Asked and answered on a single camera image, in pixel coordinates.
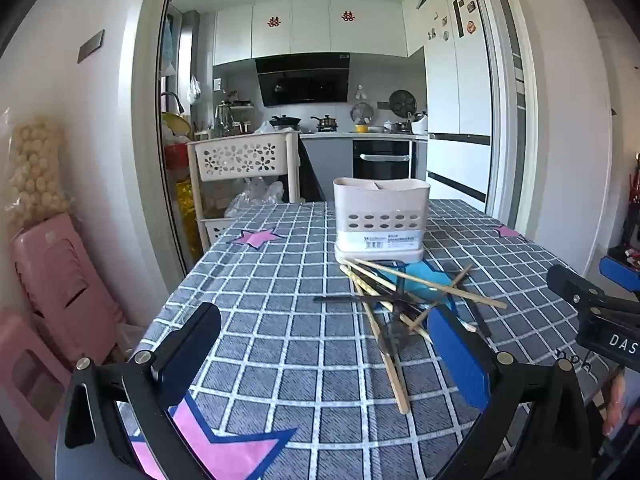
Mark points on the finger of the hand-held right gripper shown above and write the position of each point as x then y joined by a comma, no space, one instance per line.
622,271
572,285

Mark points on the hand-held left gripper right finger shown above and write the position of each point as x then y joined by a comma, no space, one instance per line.
462,355

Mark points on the pink plastic stool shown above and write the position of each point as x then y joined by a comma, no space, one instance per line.
65,280
25,370

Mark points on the kitchen faucet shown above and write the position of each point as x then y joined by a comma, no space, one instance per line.
172,97

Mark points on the black range hood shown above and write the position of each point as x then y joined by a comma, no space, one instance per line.
302,80

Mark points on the white rice cooker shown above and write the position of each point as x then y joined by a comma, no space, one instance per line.
419,122

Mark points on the black wok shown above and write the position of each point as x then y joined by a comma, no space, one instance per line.
285,121

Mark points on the black built-in oven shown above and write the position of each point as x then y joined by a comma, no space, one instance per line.
381,165

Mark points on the white refrigerator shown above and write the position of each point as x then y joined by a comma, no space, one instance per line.
457,85

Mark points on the black round fan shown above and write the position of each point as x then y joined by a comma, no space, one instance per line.
403,102

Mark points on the stack of yellow packets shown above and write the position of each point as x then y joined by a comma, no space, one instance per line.
186,210

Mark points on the beige plastic storage cart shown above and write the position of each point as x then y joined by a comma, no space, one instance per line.
240,157

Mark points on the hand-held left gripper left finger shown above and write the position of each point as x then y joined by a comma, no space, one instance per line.
197,340

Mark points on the steel cooking pot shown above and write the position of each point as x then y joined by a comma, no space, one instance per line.
326,122

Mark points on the white upper kitchen cabinets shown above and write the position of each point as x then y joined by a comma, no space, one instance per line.
310,30

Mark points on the yellow bowl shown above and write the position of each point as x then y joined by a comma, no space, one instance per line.
175,124

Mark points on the white plastic utensil holder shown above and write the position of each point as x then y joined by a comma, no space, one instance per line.
377,215

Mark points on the orange patterned wooden chopstick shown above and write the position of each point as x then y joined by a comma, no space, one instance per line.
392,375

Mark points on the glass kettle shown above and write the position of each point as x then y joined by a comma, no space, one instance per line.
225,119

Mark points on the bag of puffed snack balls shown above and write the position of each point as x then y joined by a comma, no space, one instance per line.
32,175

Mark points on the hanging plastic bag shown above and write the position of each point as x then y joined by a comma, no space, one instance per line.
194,89

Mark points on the small fan with yellow base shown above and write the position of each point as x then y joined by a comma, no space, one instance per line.
361,117

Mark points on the red paper decal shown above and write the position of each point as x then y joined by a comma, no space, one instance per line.
347,15
273,22

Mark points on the person's right hand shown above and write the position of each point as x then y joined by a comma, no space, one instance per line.
622,402

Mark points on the white sliding door frame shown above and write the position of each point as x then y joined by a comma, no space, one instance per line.
515,110

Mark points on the grey checked tablecloth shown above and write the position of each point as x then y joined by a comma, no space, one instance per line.
275,310

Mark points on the clear plastic bag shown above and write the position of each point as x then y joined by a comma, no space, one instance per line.
255,195

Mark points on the grey wall switch plate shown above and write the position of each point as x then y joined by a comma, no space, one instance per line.
91,46

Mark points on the group of wooden chopsticks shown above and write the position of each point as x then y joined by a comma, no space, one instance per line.
430,284

